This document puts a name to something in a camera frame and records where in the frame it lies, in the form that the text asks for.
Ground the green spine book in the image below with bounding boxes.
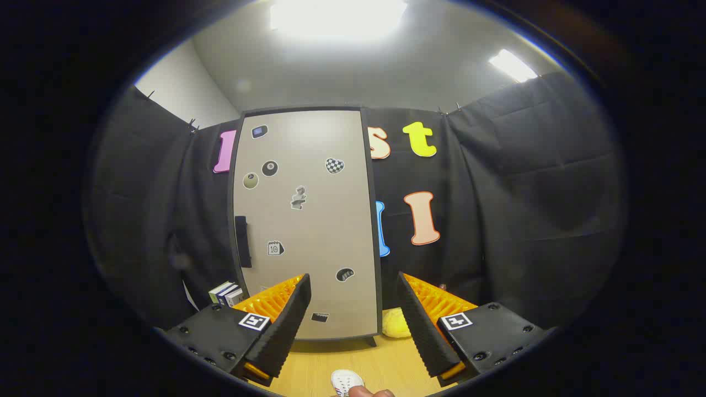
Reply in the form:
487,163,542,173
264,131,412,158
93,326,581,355
208,281,235,303

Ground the small ceiling light panel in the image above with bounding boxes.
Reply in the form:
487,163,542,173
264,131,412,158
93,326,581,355
488,49,538,83

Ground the yellow plush toy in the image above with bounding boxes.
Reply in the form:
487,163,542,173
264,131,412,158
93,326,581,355
382,308,413,339

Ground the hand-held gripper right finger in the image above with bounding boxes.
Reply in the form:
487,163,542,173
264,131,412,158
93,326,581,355
396,271,555,388

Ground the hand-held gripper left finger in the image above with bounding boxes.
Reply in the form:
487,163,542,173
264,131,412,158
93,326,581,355
163,273,312,388

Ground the large ceiling light panel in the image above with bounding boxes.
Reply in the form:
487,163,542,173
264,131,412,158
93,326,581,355
269,0,409,42

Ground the dark grey shoe cabinet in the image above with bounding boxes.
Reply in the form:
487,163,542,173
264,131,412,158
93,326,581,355
227,106,384,348

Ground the white canvas shoe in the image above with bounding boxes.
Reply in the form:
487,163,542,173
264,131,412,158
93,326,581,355
331,369,366,397

